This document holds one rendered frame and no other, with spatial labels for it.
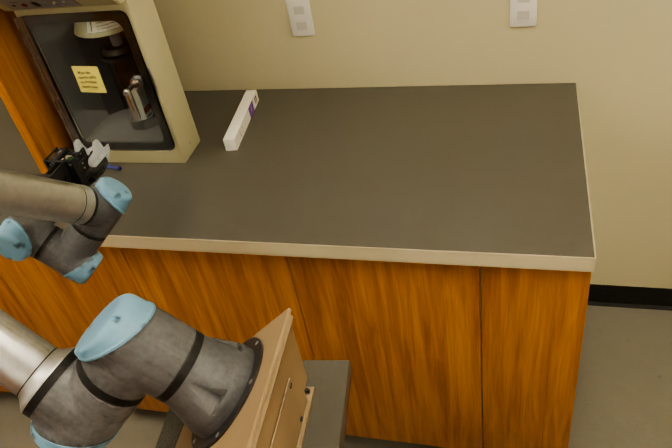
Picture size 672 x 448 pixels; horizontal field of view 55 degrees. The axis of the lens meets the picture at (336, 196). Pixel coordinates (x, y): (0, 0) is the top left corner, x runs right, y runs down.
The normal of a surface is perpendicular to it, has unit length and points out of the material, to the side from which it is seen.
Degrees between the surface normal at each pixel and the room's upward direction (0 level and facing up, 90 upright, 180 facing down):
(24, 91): 90
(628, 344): 0
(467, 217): 0
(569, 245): 1
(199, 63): 90
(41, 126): 90
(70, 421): 60
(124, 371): 71
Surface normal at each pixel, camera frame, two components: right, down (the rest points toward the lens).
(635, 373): -0.15, -0.77
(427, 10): -0.22, 0.63
